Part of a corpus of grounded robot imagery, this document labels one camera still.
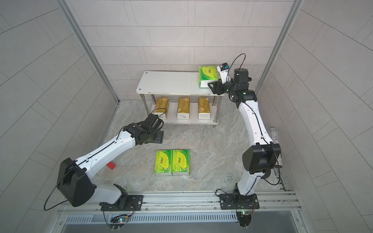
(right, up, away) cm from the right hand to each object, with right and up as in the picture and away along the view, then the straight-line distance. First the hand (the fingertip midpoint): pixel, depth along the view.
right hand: (213, 80), depth 77 cm
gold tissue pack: (-32, -14, +20) cm, 40 cm away
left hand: (-30, -31, +6) cm, 43 cm away
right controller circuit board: (+13, -67, -10) cm, 69 cm away
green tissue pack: (-27, -45, +1) cm, 53 cm away
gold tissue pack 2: (-17, -17, +17) cm, 29 cm away
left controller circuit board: (-45, -67, -12) cm, 82 cm away
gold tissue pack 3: (-4, -15, +18) cm, 23 cm away
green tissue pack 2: (-18, -45, +2) cm, 48 cm away
